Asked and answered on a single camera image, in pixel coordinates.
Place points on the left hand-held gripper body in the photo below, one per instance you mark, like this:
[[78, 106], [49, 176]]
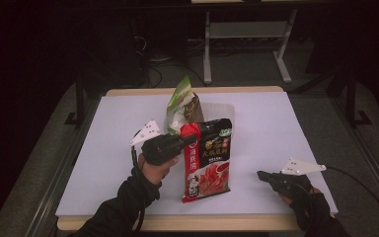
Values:
[[161, 148]]

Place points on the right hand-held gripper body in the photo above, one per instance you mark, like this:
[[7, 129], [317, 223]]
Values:
[[292, 184]]

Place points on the brown and gold food packet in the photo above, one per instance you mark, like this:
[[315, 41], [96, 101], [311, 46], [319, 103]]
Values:
[[194, 112]]

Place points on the red and black food packet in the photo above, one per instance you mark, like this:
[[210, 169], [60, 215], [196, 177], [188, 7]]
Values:
[[210, 164]]

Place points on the green and white food packet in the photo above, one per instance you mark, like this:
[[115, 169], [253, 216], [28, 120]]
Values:
[[177, 105]]

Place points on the clear plastic container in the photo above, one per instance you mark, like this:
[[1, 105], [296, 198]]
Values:
[[220, 112]]

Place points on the person's left hand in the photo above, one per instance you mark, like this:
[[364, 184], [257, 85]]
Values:
[[156, 171]]

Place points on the person's right hand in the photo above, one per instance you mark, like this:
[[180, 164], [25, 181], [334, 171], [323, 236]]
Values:
[[311, 200]]

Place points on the white table mat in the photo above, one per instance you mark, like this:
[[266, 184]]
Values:
[[105, 158]]

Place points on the wooden table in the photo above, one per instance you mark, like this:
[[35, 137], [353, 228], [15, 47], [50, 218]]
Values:
[[210, 222]]

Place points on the black metal stand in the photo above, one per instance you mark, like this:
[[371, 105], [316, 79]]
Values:
[[80, 105], [352, 98]]

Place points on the grey metal rail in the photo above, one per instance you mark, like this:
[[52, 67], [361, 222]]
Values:
[[57, 177], [368, 158]]

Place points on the white metal desk frame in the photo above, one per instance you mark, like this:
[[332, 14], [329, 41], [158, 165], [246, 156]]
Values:
[[248, 30]]

